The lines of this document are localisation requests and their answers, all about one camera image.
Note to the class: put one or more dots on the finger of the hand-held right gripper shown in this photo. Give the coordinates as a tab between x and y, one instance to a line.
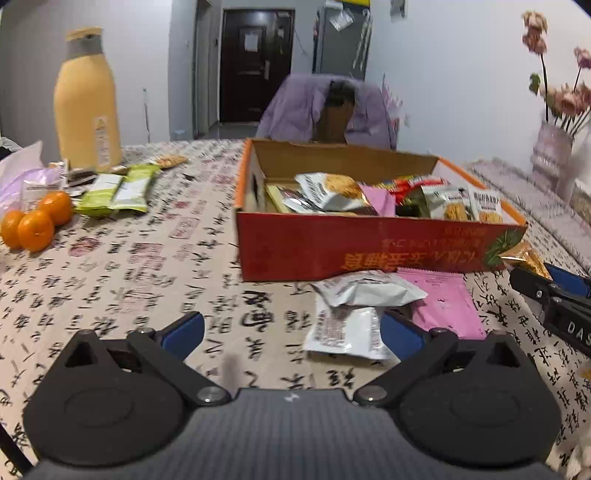
531	286
572	281

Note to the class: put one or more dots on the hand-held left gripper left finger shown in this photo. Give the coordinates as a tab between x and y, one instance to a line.
184	334

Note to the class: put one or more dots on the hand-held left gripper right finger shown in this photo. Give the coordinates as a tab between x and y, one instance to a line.
401	337

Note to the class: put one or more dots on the white gold cracker packet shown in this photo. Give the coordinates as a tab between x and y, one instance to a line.
524	258

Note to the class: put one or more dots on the pink snack packet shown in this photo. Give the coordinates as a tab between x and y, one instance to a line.
443	300

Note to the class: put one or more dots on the silver snack packet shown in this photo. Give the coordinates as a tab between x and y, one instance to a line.
369	288

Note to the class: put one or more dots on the white printed snack packet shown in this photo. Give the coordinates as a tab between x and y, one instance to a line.
341	332

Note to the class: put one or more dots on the red cardboard box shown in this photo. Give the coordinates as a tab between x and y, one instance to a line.
300	251

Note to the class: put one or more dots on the heap of mixed snack packets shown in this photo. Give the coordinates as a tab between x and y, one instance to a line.
332	191

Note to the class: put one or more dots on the quilted patterned cloth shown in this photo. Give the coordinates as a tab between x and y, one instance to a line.
545	203

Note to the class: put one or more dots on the pink textured vase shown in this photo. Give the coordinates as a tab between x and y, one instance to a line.
551	157

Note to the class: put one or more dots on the green white snack packet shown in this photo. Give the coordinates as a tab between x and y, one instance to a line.
136	187
99	194

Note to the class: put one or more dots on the small cracker packet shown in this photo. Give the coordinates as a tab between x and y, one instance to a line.
168	161

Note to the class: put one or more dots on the orange mandarin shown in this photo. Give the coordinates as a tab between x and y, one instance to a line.
11	229
36	231
57	206

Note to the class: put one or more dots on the dried pink roses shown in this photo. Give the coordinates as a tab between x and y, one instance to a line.
568	99

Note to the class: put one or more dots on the small dark packet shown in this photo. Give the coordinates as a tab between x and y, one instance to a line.
82	178

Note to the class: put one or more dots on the wooden chair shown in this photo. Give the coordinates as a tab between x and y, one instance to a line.
332	122

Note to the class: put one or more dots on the white plastic bag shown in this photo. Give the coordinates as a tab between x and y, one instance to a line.
23	175

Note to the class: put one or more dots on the yellow thermos bottle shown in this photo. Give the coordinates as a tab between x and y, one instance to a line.
85	110

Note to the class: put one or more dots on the purple jacket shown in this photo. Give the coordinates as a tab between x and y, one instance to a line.
291	110

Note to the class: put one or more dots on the dark entrance door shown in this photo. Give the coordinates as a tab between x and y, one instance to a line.
256	69

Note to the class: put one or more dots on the grey refrigerator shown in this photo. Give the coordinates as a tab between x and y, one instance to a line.
332	41

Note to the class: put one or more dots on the yellow box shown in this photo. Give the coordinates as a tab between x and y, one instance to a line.
355	3

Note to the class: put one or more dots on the wall picture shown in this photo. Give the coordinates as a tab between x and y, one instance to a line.
398	8

